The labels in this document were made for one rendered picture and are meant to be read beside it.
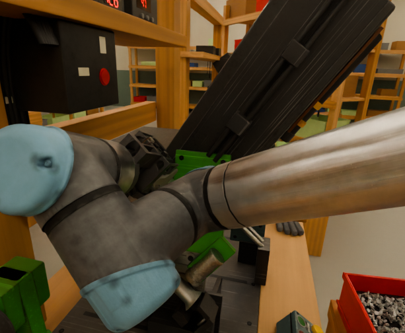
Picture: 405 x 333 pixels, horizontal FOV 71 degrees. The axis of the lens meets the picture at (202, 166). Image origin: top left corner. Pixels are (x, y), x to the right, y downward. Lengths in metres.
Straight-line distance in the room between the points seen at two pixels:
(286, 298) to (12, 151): 0.69
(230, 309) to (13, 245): 0.48
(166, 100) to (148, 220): 1.13
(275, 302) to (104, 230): 0.60
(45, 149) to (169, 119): 1.16
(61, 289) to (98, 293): 0.63
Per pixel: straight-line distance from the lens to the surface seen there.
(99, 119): 0.98
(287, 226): 1.05
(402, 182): 0.24
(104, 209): 0.25
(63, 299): 0.85
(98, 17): 0.61
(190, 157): 0.58
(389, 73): 9.39
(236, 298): 0.77
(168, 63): 1.36
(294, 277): 0.87
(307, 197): 0.25
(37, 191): 0.24
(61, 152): 0.25
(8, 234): 0.64
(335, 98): 3.07
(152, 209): 0.28
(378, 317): 0.87
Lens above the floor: 1.44
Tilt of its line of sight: 19 degrees down
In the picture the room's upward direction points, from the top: 2 degrees clockwise
